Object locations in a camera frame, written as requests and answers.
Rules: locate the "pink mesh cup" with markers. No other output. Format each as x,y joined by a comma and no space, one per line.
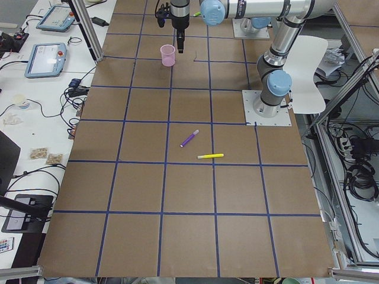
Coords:
168,55

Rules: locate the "near blue teach pendant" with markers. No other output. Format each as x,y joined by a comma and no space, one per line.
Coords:
46,60

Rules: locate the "white plastic chair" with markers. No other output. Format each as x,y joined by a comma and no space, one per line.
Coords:
302,61

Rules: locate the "yellow pen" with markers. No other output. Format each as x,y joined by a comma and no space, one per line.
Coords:
210,156

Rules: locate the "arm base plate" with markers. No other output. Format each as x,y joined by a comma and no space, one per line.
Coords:
259,114
263,34

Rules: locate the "blue teach pendant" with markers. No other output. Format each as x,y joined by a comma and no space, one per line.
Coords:
58,18
46,60

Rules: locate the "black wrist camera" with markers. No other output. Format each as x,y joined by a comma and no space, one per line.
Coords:
163,14

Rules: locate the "far blue teach pendant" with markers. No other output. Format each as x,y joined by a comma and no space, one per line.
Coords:
58,18

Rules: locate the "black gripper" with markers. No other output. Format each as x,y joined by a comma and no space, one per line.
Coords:
180,23

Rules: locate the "purple pen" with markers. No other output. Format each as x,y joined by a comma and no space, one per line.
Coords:
189,138

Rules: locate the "small bag of parts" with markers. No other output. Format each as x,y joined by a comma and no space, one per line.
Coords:
38,153

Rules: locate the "aluminium frame post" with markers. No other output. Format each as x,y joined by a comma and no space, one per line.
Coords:
87,29

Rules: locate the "black monitor corner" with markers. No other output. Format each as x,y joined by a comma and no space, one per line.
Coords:
10,153

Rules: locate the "black power adapter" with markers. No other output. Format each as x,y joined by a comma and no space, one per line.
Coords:
99,22

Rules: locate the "white power strip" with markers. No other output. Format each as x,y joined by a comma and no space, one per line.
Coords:
345,147

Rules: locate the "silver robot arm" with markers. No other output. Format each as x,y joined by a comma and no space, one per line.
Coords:
293,14
255,24

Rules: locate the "black camera stand base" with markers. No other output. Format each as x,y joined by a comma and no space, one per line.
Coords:
27,213

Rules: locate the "remote control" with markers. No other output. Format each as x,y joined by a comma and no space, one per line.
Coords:
6,244

